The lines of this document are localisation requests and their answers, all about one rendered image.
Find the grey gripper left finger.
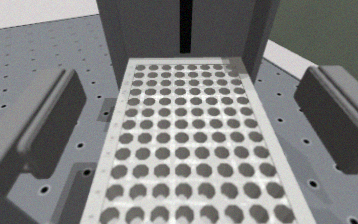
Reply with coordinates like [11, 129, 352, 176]
[0, 68, 87, 197]

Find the grey flat base plate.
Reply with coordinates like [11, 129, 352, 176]
[0, 14, 358, 224]

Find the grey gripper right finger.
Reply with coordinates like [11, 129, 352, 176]
[294, 65, 358, 175]

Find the white well plate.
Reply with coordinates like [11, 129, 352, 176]
[80, 57, 316, 224]

